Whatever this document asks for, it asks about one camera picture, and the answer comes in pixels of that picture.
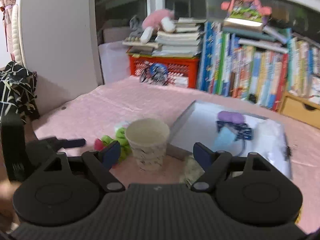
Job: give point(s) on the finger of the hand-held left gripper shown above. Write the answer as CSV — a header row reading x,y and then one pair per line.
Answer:
x,y
72,143

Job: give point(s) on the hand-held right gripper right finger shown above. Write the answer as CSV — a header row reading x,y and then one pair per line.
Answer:
x,y
202,155

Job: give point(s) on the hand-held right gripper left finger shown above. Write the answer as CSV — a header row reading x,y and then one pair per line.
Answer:
x,y
111,153

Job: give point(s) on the green floral cloth pouch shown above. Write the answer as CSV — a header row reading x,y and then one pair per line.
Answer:
x,y
191,167

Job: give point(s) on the blue face mask pack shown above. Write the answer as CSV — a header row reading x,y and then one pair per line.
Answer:
x,y
223,137

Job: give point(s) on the white cardboard box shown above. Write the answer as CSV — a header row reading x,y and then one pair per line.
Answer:
x,y
200,127

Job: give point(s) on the pink plush heart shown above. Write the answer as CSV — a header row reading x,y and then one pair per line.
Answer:
x,y
98,144

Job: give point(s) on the green and pink plush toy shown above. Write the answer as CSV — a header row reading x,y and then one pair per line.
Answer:
x,y
122,135

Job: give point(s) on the paper cup with black drawing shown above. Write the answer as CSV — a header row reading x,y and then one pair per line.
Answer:
x,y
147,152

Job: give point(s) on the pink tablecloth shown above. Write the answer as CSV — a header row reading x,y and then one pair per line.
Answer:
x,y
112,102

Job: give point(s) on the black bamboo print cloth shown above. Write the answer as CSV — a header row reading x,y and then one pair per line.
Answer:
x,y
15,87

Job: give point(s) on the small black object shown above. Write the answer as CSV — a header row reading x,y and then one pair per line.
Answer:
x,y
251,98

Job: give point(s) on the orange plastic crate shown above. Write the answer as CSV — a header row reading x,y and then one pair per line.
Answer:
x,y
185,67

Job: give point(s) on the white board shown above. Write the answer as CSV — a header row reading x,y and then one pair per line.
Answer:
x,y
112,62

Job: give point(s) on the row of upright books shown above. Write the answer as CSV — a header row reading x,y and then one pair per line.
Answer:
x,y
250,75

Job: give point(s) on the blue round badge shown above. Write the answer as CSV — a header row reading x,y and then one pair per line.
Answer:
x,y
157,68

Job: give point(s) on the wooden drawer organizer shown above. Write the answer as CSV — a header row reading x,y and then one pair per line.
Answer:
x,y
292,107

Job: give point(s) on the stack of flat books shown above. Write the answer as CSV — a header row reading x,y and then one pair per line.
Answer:
x,y
175,42

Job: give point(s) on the grey plush toy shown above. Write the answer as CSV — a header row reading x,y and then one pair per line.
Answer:
x,y
136,28

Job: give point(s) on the pink curtain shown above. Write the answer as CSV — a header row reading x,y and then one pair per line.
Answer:
x,y
7,17

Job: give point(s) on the pink white plush toy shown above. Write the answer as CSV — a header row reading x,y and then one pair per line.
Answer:
x,y
160,20

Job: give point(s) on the colourful paper house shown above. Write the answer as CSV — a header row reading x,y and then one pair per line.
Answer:
x,y
246,12

